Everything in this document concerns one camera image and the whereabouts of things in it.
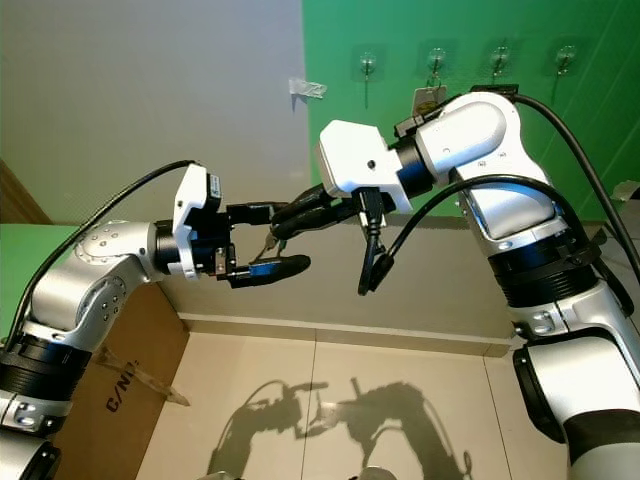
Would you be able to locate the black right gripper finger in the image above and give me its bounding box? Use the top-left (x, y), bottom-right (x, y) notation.
top-left (282, 183), bottom-right (337, 214)
top-left (272, 203), bottom-right (361, 242)

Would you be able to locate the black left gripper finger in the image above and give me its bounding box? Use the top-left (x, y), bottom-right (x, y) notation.
top-left (230, 203), bottom-right (286, 227)
top-left (228, 255), bottom-right (311, 290)

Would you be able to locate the clear tape piece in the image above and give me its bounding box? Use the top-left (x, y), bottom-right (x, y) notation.
top-left (288, 78), bottom-right (328, 101)

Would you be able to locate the white card tag yellow logo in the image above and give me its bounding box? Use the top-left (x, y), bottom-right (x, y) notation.
top-left (410, 85), bottom-right (449, 122)

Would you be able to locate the brown cardboard box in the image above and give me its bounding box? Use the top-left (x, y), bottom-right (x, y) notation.
top-left (60, 285), bottom-right (193, 480)

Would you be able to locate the green table cloth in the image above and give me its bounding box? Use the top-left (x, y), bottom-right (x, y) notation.
top-left (0, 224), bottom-right (121, 343)

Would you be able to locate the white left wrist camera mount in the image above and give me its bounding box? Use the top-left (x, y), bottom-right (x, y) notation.
top-left (175, 165), bottom-right (223, 280)

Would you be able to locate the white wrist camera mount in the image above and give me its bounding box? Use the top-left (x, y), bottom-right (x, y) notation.
top-left (175, 165), bottom-right (223, 280)
top-left (317, 120), bottom-right (413, 215)

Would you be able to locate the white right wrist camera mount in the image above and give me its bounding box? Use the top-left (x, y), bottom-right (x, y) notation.
top-left (317, 120), bottom-right (413, 215)

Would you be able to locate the green wall sheet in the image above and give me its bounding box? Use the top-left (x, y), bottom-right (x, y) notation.
top-left (302, 0), bottom-right (640, 217)

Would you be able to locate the clear adhesive wall hook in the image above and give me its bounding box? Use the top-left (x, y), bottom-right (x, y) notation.
top-left (487, 42), bottom-right (514, 79)
top-left (355, 46), bottom-right (383, 85)
top-left (553, 42), bottom-right (581, 77)
top-left (423, 45), bottom-right (451, 87)

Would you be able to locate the brown wooden door frame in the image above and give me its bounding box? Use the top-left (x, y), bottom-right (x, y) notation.
top-left (0, 160), bottom-right (51, 227)

